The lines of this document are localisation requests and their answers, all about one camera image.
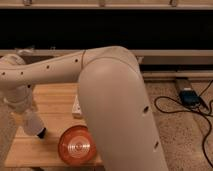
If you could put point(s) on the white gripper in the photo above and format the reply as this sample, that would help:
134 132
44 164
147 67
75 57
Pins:
20 99

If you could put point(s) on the white plastic bag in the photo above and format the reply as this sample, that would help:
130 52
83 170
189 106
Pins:
25 51

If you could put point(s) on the wooden rail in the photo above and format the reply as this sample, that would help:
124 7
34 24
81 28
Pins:
150 57

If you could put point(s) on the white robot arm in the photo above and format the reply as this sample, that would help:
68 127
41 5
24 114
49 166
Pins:
112 97

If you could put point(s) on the black eraser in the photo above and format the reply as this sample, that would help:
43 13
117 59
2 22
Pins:
42 134

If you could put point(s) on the orange bowl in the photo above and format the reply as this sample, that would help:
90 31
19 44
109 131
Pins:
76 146

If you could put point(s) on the blue power adapter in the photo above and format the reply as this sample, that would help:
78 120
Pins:
189 98

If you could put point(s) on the white ceramic cup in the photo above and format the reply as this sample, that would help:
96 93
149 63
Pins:
32 123

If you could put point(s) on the wooden table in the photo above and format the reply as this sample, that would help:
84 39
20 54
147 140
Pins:
54 104

